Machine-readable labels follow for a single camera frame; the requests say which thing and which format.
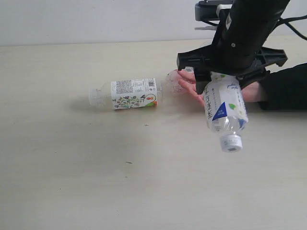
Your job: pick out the pink peach label bottle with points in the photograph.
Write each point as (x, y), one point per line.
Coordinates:
(172, 85)

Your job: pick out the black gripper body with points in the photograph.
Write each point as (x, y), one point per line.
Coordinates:
(208, 59)

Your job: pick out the forearm in black sleeve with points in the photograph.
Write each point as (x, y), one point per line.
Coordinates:
(285, 90)

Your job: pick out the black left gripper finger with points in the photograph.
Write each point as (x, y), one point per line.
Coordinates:
(202, 78)

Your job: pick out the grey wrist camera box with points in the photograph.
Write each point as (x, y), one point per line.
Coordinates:
(208, 10)

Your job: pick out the floral label tea bottle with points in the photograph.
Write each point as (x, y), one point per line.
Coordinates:
(127, 94)

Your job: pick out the person's open bare hand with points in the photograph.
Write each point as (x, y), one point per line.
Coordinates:
(251, 94)

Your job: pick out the white jasmine label bottle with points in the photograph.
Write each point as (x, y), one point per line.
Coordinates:
(225, 110)

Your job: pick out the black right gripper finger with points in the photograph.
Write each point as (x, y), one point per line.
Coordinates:
(247, 79)

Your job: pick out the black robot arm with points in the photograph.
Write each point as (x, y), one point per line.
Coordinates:
(237, 47)

